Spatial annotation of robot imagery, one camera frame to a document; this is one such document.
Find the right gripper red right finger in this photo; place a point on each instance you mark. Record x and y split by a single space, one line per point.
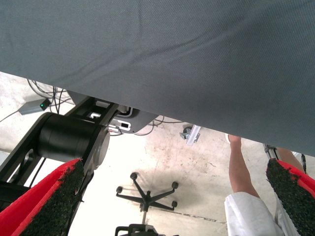
295 196

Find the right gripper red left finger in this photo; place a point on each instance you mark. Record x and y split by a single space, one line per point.
32 211

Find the person bare leg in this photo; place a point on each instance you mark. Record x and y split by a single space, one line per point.
290 157
238 169

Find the white shoe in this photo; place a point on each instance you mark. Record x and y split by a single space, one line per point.
228 138

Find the grey power adapter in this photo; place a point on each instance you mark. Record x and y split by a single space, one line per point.
32 108

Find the caster wheel with aluminium profile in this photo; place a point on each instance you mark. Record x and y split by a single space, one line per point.
190 135

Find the dark grey table cloth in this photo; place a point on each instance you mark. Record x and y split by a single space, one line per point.
157 49

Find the black robot frame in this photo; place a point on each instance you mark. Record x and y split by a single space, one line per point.
66 137

